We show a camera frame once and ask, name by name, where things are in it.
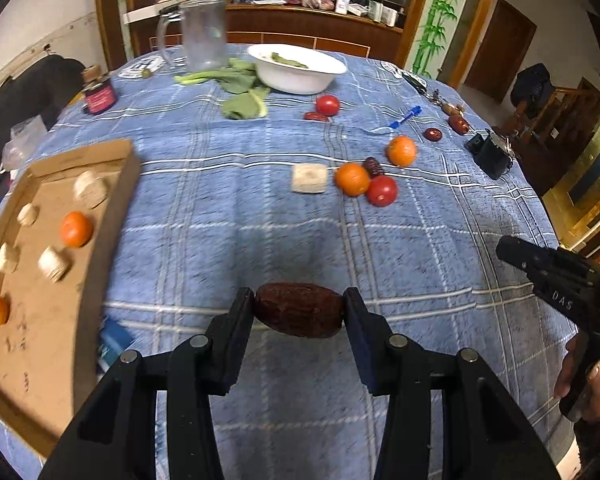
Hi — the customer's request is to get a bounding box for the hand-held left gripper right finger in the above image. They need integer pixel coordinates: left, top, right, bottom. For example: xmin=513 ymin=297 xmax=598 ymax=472
xmin=343 ymin=287 xmax=561 ymax=480

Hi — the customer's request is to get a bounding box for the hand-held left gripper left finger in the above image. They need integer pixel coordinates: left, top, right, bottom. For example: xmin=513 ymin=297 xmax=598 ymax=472
xmin=39 ymin=287 xmax=256 ymax=480

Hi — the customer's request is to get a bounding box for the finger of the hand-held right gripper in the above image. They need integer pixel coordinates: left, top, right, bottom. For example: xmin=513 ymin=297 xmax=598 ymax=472
xmin=496 ymin=235 xmax=557 ymax=282

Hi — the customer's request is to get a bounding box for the large red date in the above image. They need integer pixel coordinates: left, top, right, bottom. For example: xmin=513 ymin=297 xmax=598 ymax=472
xmin=254 ymin=282 xmax=346 ymax=339

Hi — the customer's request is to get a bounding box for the beige cracker block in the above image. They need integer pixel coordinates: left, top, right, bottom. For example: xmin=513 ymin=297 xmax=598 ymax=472
xmin=291 ymin=163 xmax=328 ymax=194

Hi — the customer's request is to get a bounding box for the cardboard tray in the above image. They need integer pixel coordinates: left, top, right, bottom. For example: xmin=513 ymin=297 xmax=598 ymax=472
xmin=0 ymin=139 xmax=142 ymax=458

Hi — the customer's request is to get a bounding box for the large beige round cake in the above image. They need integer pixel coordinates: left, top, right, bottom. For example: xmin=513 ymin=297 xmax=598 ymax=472
xmin=74 ymin=170 xmax=111 ymax=209

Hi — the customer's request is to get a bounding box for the blue plaid blanket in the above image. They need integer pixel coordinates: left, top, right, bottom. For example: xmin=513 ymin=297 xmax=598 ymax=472
xmin=0 ymin=42 xmax=578 ymax=480

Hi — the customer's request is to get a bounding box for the wooden chair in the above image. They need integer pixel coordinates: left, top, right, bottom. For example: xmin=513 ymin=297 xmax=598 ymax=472
xmin=500 ymin=77 xmax=600 ymax=196

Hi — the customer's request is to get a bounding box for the dark bag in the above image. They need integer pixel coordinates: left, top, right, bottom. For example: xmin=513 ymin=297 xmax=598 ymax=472
xmin=510 ymin=63 xmax=552 ymax=107

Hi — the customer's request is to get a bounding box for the blue pen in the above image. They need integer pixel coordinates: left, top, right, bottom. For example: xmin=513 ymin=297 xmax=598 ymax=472
xmin=389 ymin=105 xmax=423 ymax=129

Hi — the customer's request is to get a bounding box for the bunch of keys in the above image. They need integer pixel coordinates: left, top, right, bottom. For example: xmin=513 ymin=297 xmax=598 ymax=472
xmin=394 ymin=67 xmax=465 ymax=116

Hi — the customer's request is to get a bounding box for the brown wooden door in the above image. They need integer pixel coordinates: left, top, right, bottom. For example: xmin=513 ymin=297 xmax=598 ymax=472
xmin=464 ymin=0 xmax=537 ymax=103

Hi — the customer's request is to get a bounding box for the folded green vegetable leaf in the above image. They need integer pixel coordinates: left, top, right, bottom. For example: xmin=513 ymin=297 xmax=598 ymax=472
xmin=221 ymin=86 xmax=272 ymax=121

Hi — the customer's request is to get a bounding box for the green vegetable leaf with stem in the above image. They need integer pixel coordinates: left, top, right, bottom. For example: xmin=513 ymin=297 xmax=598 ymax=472
xmin=174 ymin=57 xmax=258 ymax=95

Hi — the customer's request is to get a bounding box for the white bowl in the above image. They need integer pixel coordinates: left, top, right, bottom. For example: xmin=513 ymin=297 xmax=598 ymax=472
xmin=247 ymin=43 xmax=349 ymax=95

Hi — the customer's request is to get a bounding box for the dark jar with pink label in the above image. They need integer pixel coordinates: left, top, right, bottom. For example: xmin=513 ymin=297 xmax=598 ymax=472
xmin=81 ymin=65 xmax=117 ymax=116

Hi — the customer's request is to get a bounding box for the small green leaf piece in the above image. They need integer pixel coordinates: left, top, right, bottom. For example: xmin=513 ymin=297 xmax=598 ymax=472
xmin=270 ymin=52 xmax=311 ymax=70

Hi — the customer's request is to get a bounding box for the crumpled clear plastic bag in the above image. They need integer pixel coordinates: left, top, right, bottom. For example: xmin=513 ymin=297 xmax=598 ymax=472
xmin=2 ymin=115 xmax=48 ymax=171

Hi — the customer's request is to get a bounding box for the clear glass pitcher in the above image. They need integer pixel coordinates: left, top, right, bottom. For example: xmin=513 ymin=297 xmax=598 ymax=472
xmin=156 ymin=0 xmax=229 ymax=73

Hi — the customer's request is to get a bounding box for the wooden cabinet counter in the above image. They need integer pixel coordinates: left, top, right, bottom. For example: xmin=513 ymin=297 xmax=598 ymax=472
xmin=95 ymin=0 xmax=438 ymax=68

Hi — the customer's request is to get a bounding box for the gold metal frame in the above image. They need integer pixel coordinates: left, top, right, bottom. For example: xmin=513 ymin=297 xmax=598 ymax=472
xmin=542 ymin=90 xmax=600 ymax=261

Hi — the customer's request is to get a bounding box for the bamboo wall decoration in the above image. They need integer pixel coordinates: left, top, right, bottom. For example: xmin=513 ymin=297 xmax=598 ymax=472
xmin=410 ymin=0 xmax=466 ymax=78

